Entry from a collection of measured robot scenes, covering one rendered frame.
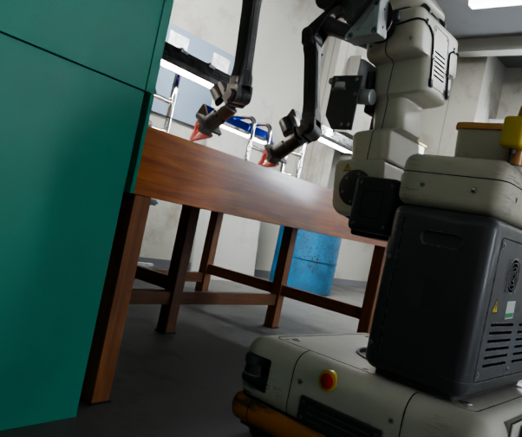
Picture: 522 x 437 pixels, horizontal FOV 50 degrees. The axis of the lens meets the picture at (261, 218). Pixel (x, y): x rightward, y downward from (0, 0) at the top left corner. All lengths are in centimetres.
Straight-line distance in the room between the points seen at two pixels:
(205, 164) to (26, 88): 63
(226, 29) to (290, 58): 93
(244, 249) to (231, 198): 339
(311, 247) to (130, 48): 412
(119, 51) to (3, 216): 47
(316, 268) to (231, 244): 87
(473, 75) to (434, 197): 706
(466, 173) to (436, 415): 52
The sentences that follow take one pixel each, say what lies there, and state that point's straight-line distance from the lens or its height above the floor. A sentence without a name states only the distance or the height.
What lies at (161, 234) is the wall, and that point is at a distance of 499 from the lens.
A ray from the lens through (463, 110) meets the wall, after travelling 824.
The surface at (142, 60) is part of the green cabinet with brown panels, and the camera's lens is 149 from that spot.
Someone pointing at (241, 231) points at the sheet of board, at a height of 46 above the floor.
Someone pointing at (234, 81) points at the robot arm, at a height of 101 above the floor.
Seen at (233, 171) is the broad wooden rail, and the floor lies 72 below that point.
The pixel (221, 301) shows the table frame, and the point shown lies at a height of 15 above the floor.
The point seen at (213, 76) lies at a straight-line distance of 217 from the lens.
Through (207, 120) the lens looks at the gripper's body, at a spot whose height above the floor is 88.
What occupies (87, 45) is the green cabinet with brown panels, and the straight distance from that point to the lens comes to 139.
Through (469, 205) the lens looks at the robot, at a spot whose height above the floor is 70.
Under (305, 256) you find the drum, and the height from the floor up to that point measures 35.
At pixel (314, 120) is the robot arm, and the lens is 204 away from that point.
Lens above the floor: 58
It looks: level
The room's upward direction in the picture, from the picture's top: 12 degrees clockwise
